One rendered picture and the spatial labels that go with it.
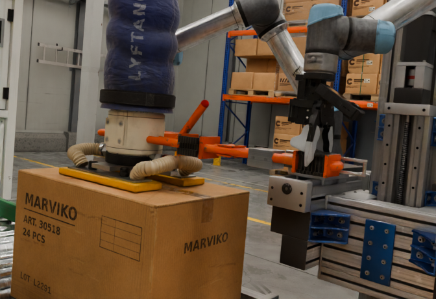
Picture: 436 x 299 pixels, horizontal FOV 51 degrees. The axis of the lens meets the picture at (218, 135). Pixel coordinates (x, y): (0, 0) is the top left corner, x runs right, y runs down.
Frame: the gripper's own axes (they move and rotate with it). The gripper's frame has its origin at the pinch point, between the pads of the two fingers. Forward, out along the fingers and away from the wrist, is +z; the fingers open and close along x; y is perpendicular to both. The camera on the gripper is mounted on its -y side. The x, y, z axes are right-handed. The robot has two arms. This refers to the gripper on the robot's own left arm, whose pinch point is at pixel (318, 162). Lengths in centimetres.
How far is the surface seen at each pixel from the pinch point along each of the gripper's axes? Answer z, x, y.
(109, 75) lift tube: -17, 11, 61
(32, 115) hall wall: 29, -462, 878
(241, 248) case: 30.4, -17.5, 29.9
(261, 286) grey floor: 107, -179, 114
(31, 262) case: 40, 20, 79
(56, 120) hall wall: 39, -518, 875
